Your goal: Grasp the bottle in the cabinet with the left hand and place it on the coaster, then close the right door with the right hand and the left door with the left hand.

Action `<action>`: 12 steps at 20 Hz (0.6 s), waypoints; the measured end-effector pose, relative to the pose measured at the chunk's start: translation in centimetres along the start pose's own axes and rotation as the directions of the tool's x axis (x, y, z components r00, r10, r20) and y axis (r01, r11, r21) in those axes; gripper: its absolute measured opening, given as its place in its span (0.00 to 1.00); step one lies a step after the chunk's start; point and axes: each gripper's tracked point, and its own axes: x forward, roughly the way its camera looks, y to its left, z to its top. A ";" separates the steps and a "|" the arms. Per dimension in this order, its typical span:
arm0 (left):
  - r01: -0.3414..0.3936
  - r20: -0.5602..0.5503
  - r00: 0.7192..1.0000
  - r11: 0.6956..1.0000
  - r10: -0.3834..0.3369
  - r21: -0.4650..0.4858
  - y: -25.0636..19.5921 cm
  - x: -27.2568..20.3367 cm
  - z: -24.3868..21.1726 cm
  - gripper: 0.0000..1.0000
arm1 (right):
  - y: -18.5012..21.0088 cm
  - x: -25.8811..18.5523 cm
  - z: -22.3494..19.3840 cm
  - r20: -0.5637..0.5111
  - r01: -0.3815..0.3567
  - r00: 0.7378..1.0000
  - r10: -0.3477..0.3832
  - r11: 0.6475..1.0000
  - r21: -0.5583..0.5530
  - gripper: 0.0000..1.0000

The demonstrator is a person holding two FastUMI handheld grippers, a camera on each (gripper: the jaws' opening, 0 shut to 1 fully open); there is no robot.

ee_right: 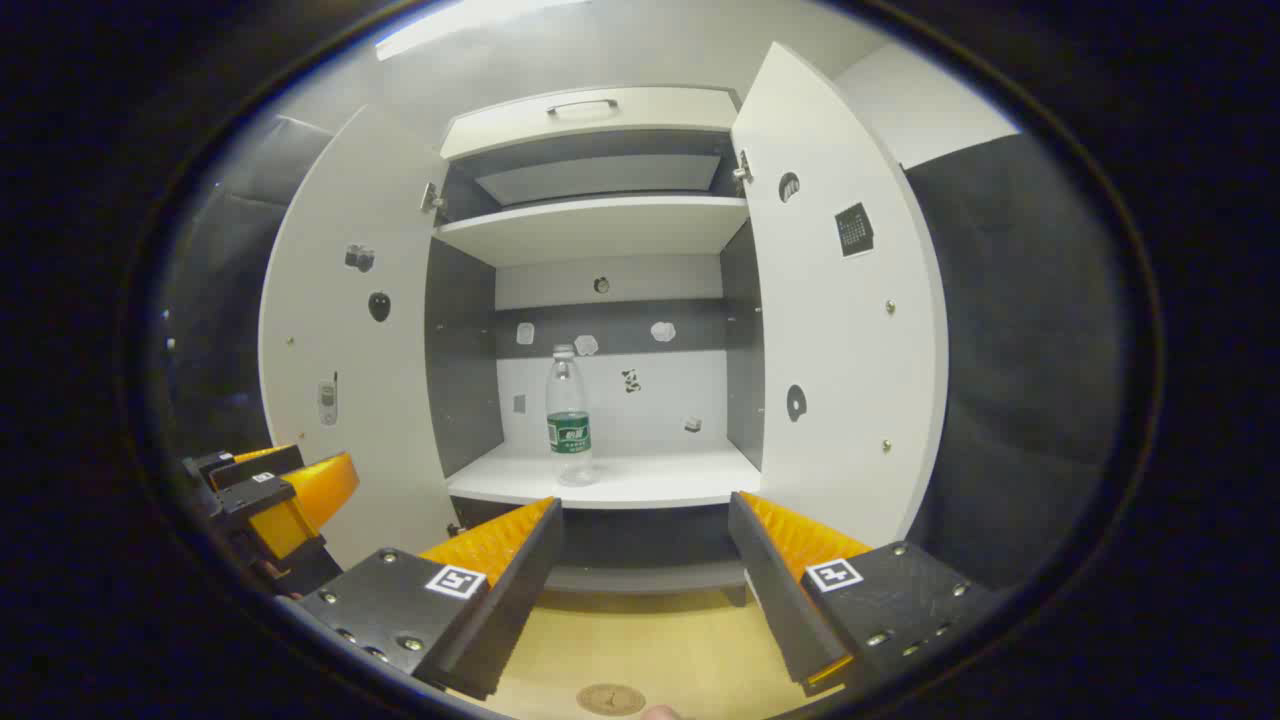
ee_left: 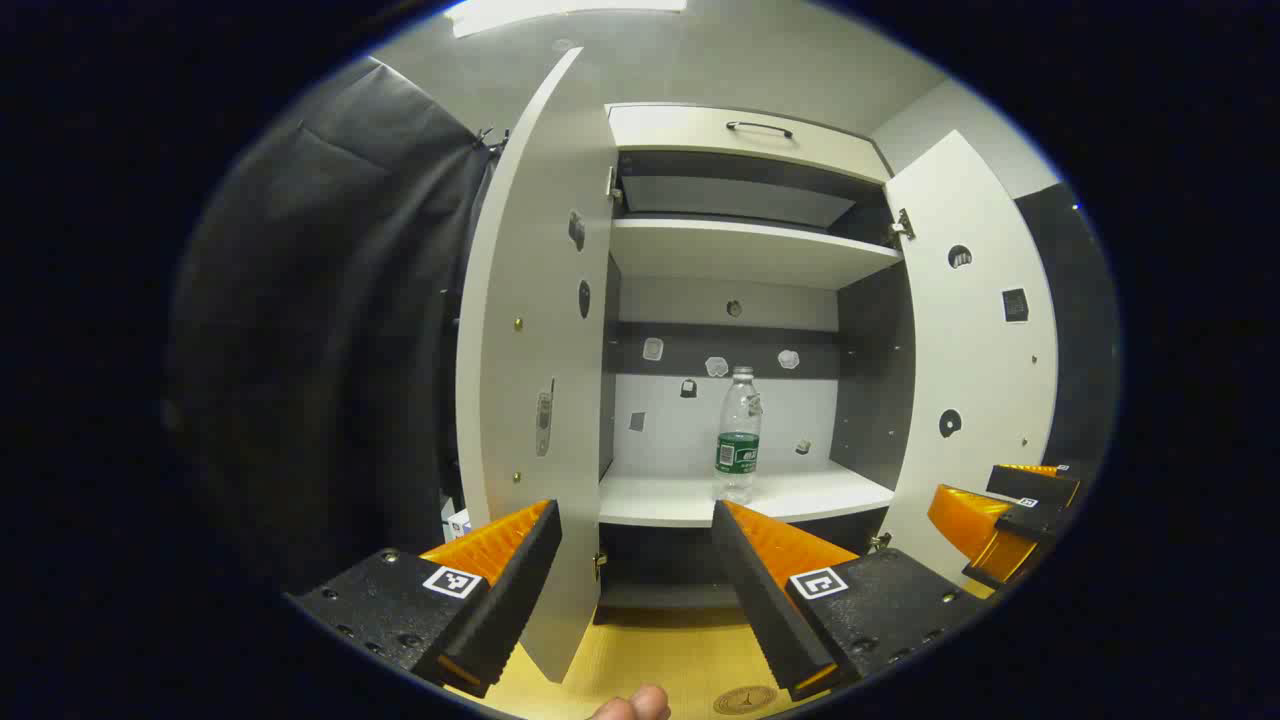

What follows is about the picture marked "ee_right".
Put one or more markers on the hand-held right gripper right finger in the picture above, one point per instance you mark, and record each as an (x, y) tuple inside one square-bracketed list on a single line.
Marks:
[(770, 570)]

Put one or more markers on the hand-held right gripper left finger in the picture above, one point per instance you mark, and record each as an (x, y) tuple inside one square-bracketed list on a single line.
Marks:
[(520, 560)]

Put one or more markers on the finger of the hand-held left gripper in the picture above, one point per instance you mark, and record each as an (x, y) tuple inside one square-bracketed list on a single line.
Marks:
[(255, 466), (300, 500)]

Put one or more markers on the white cabinet door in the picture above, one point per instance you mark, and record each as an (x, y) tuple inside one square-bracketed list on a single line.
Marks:
[(340, 380), (840, 330)]

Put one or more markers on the round brown coaster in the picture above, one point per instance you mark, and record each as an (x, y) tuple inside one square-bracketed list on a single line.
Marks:
[(610, 699)]

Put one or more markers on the clear plastic bottle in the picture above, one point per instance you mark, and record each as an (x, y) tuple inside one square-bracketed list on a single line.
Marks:
[(568, 400)]

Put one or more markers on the white grey cabinet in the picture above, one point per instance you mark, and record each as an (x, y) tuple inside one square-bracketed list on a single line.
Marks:
[(610, 285)]

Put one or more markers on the white cabinet shelf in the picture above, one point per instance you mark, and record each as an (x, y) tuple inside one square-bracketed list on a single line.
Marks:
[(600, 225), (650, 478)]

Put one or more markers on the white cabinet drawer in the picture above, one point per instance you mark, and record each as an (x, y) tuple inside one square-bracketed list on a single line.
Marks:
[(600, 125)]

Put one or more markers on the black backdrop cloth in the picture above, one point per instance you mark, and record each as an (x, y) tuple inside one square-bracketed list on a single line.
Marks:
[(1020, 350)]

